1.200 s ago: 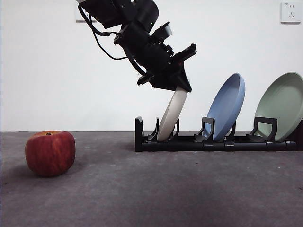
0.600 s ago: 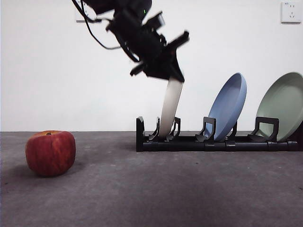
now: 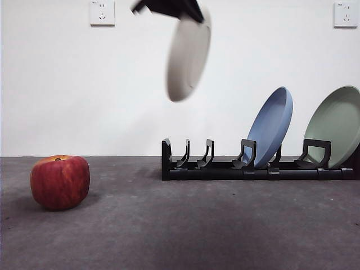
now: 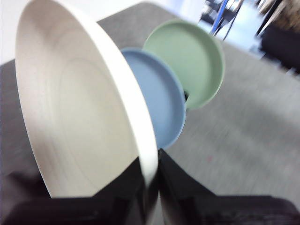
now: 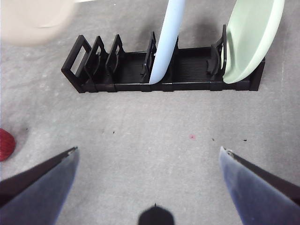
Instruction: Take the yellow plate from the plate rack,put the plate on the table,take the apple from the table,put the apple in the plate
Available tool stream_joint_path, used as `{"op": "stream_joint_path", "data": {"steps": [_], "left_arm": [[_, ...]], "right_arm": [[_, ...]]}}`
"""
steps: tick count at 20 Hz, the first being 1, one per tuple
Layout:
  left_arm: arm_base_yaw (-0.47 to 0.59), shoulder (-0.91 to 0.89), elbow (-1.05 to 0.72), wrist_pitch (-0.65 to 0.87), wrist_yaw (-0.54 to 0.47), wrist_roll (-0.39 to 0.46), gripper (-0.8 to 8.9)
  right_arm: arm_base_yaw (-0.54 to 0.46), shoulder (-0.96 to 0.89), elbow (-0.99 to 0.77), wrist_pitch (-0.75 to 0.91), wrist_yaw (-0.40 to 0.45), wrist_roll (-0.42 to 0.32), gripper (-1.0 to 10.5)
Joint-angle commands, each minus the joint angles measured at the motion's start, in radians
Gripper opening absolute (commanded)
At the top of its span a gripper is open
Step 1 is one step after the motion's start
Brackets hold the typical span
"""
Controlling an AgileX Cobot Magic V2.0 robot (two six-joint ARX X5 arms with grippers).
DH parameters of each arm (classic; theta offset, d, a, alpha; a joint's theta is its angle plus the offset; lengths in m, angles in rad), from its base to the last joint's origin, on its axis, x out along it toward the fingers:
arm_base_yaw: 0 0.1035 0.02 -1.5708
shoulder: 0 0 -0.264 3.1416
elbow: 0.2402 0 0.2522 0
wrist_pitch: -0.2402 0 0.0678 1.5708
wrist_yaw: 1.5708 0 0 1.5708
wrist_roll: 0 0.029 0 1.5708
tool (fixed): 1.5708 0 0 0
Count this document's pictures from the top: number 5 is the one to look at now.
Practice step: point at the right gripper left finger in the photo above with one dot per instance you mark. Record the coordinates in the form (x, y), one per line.
(39, 194)

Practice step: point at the cream yellow plate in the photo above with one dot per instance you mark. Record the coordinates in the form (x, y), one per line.
(30, 21)

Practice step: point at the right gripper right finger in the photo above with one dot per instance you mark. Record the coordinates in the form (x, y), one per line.
(262, 197)

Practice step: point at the blue plate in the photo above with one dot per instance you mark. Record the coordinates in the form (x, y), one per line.
(167, 39)

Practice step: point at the pale green plate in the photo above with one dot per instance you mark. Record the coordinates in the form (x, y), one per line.
(250, 39)

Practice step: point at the red yellow apple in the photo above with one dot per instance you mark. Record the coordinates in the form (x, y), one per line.
(5, 145)

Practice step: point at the black plate rack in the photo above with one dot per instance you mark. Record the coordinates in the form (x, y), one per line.
(189, 68)

